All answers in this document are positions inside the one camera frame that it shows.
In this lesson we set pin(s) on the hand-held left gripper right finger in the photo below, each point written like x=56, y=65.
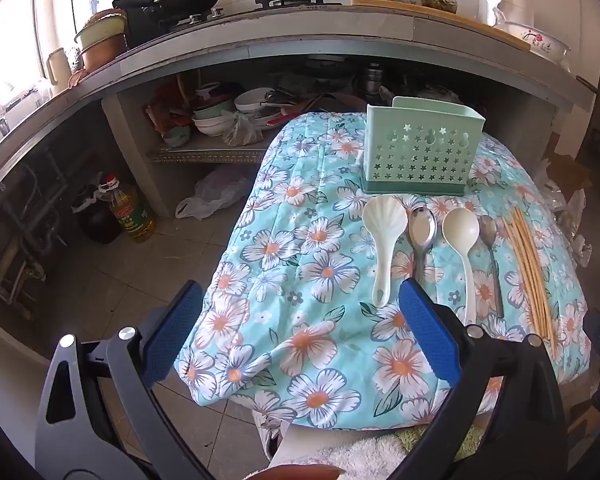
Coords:
x=430, y=330

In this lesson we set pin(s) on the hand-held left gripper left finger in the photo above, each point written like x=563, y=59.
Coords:
x=172, y=325

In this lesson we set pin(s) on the large metal spoon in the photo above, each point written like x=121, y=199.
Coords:
x=422, y=232

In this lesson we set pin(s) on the cream plastic ladle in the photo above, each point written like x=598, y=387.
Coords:
x=460, y=232

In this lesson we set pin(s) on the white shell-shaped rice paddle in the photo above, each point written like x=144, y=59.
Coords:
x=382, y=230

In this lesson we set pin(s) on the small metal spoon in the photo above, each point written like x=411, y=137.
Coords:
x=487, y=232

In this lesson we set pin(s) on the bundle of wooden chopsticks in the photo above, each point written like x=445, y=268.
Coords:
x=527, y=270

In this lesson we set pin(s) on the green star-cutout utensil holder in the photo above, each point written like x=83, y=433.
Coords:
x=420, y=165

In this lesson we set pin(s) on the yellow cooking oil bottle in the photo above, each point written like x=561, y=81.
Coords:
x=132, y=215

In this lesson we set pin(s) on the dark oil bottle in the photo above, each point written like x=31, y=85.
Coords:
x=100, y=220

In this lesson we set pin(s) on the floral turquoise blanket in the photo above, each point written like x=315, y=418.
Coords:
x=300, y=310

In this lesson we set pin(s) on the crumpled clear plastic bag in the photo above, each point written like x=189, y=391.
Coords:
x=572, y=225

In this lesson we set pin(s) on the white plastic bag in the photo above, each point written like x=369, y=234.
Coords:
x=215, y=190

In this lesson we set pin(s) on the green white fuzzy clothing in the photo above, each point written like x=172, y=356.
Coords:
x=340, y=455

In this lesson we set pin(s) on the metal shelf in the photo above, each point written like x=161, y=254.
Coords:
x=205, y=155

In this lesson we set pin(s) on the small pale green bowl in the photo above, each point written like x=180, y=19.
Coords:
x=176, y=136

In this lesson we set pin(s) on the cardboard box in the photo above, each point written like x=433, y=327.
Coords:
x=570, y=172

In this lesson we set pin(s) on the knotted clear plastic bag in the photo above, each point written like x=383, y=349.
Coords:
x=242, y=132

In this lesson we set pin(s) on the stack of bowls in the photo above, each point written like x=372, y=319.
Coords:
x=212, y=117

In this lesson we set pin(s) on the red snack packets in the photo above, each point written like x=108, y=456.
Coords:
x=167, y=110

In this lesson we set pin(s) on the white ceramic bowl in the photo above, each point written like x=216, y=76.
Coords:
x=252, y=100

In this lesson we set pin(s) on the steel pots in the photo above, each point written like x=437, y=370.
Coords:
x=373, y=80

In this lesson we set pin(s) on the brown basin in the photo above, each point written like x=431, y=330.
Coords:
x=105, y=55

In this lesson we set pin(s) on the white jug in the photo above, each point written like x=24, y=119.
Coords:
x=59, y=65

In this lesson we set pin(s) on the pale green basin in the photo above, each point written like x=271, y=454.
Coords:
x=100, y=30

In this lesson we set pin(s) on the concrete kitchen counter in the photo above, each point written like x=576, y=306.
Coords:
x=280, y=40

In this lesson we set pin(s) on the floral white bowl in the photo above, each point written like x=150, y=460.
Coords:
x=540, y=42

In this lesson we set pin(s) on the wooden cutting board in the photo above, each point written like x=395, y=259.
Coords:
x=480, y=25

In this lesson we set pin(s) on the black wok with lid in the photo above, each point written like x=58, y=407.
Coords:
x=180, y=0

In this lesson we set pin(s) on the window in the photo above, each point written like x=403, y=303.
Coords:
x=10, y=35

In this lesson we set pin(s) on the gas stove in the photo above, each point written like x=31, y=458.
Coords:
x=300, y=2

